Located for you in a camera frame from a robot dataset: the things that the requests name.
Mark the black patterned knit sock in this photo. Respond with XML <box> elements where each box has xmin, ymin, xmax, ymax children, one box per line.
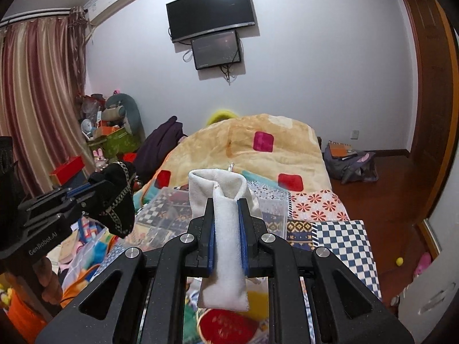
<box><xmin>85</xmin><ymin>161</ymin><xmax>136</xmax><ymax>239</ymax></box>

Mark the red velvet pouch gold cord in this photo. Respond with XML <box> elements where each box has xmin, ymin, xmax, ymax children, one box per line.
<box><xmin>197</xmin><ymin>307</ymin><xmax>260</xmax><ymax>344</ymax></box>

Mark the white fabric pouch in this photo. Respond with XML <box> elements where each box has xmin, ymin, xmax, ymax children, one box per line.
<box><xmin>188</xmin><ymin>169</ymin><xmax>261</xmax><ymax>311</ymax></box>

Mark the yellow sponge roll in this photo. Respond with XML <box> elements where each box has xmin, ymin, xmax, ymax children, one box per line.
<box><xmin>237</xmin><ymin>290</ymin><xmax>269</xmax><ymax>322</ymax></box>

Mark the person's hand holding gripper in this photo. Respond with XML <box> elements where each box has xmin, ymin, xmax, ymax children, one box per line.
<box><xmin>33</xmin><ymin>257</ymin><xmax>63</xmax><ymax>305</ymax></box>

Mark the pink bunny plush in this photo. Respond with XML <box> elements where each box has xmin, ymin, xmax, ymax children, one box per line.
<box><xmin>93</xmin><ymin>148</ymin><xmax>108</xmax><ymax>172</ymax></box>

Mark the red flat box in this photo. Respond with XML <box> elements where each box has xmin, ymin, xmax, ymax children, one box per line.
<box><xmin>49</xmin><ymin>156</ymin><xmax>85</xmax><ymax>185</ymax></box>

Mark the green cardboard box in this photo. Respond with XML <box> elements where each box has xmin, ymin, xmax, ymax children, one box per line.
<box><xmin>88</xmin><ymin>128</ymin><xmax>142</xmax><ymax>159</ymax></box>

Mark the dark purple clothing pile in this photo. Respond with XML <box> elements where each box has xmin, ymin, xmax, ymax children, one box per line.
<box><xmin>133</xmin><ymin>116</ymin><xmax>187</xmax><ymax>183</ymax></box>

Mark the clear plastic storage box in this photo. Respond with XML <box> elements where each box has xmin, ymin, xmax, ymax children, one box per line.
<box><xmin>61</xmin><ymin>182</ymin><xmax>289</xmax><ymax>300</ymax></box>

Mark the white cabinet door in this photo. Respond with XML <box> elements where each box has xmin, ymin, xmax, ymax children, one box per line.
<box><xmin>398</xmin><ymin>243</ymin><xmax>458</xmax><ymax>343</ymax></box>

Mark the grey green plush toy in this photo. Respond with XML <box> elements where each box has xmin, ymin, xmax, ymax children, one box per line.
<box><xmin>102</xmin><ymin>93</ymin><xmax>142</xmax><ymax>135</ymax></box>

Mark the orange fabric item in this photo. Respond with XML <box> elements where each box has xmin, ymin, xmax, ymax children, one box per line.
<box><xmin>7</xmin><ymin>264</ymin><xmax>100</xmax><ymax>343</ymax></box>

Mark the patchwork patterned bedsheet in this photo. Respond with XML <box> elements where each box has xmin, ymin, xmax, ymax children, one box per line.
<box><xmin>78</xmin><ymin>169</ymin><xmax>383</xmax><ymax>344</ymax></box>

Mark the striped pink curtain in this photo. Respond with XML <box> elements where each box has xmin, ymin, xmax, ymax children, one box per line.
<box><xmin>1</xmin><ymin>7</ymin><xmax>94</xmax><ymax>196</ymax></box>

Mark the yellow green plush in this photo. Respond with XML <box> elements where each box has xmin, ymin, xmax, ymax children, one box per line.
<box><xmin>206</xmin><ymin>110</ymin><xmax>238</xmax><ymax>126</ymax></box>

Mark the grey backpack on floor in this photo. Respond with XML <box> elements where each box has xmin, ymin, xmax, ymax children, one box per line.
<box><xmin>324</xmin><ymin>141</ymin><xmax>379</xmax><ymax>184</ymax></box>

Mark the beige fleece blanket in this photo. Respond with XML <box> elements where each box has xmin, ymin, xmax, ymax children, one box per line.
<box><xmin>138</xmin><ymin>113</ymin><xmax>333</xmax><ymax>205</ymax></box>

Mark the wall power socket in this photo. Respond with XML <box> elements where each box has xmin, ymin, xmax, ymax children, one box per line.
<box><xmin>350</xmin><ymin>130</ymin><xmax>359</xmax><ymax>140</ymax></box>

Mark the small wall monitor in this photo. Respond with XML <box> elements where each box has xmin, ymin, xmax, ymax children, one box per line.
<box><xmin>190</xmin><ymin>30</ymin><xmax>242</xmax><ymax>71</ymax></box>

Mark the large wall television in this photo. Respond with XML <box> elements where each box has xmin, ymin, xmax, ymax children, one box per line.
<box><xmin>166</xmin><ymin>0</ymin><xmax>255</xmax><ymax>43</ymax></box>

